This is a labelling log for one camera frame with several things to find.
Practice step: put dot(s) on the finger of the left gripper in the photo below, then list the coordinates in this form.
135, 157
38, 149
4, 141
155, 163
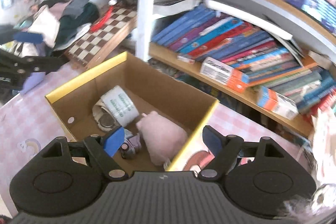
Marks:
11, 63
8, 34

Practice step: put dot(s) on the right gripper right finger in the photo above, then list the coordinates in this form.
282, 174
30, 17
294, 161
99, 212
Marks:
225, 150

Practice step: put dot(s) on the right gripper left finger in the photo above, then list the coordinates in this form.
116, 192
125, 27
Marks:
101, 150

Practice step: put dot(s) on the beige measuring tape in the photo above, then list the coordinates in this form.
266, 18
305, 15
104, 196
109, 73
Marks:
104, 118

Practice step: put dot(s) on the small purple toy car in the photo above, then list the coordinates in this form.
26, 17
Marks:
131, 145

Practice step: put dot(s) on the pink checkered table mat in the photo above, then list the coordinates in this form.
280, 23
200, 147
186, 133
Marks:
31, 117

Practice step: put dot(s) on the white tape roll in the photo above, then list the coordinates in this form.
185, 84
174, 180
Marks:
120, 106

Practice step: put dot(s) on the pile of clothes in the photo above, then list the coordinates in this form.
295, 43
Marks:
59, 21

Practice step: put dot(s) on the pink plush toy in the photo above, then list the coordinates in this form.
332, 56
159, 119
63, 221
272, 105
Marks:
163, 138

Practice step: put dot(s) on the yellow-rimmed cardboard box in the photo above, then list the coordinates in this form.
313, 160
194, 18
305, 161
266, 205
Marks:
149, 89

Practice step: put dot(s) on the white and orange medicine box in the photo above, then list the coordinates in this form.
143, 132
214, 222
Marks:
224, 74

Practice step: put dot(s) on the wooden chessboard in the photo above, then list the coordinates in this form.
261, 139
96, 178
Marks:
94, 47

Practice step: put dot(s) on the red tassel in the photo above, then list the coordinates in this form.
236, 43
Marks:
99, 24

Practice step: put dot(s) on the row of leaning books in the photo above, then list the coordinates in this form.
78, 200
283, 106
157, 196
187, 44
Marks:
269, 56

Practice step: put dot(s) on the small red white box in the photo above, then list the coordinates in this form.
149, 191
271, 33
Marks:
185, 59

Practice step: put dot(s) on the wooden bookshelf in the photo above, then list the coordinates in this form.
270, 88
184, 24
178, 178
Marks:
306, 32

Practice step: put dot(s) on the smartphone showing video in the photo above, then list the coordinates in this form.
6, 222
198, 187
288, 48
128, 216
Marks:
321, 11

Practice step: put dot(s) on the white shelf post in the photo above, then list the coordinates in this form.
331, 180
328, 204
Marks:
144, 28

